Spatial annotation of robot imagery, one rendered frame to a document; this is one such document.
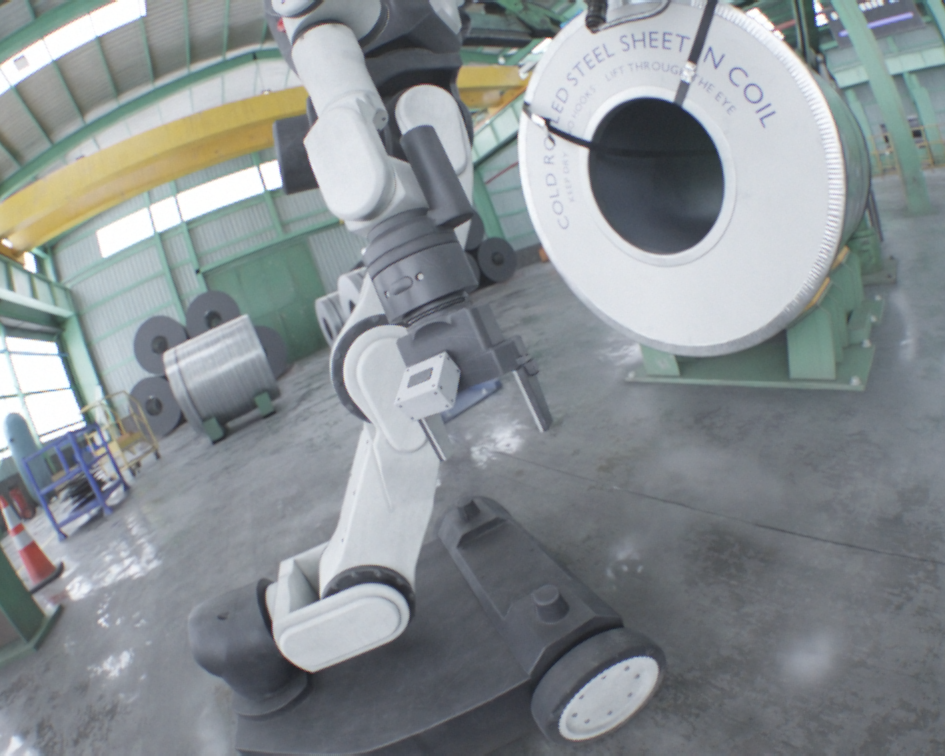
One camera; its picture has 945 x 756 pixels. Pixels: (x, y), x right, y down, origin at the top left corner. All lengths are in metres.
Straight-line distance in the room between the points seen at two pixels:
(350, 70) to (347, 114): 0.08
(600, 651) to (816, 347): 1.19
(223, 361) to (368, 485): 4.93
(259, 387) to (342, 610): 5.00
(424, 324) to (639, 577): 0.71
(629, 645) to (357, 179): 0.59
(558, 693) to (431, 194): 0.56
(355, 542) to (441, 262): 0.41
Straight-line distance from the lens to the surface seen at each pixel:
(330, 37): 0.49
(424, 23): 0.68
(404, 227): 0.36
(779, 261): 1.25
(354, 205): 0.37
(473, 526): 0.85
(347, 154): 0.38
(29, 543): 3.83
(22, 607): 2.76
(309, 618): 0.64
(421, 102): 0.60
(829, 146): 1.18
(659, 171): 1.93
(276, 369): 11.72
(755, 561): 0.92
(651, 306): 1.49
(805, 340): 1.51
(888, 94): 5.82
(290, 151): 0.59
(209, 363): 5.48
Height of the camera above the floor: 0.66
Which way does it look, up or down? 13 degrees down
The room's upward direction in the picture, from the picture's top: 21 degrees counter-clockwise
